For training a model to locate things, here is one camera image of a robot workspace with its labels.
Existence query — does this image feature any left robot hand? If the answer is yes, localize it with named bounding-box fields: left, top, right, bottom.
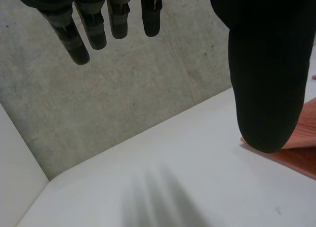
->
left=9, top=0, right=316, bottom=154

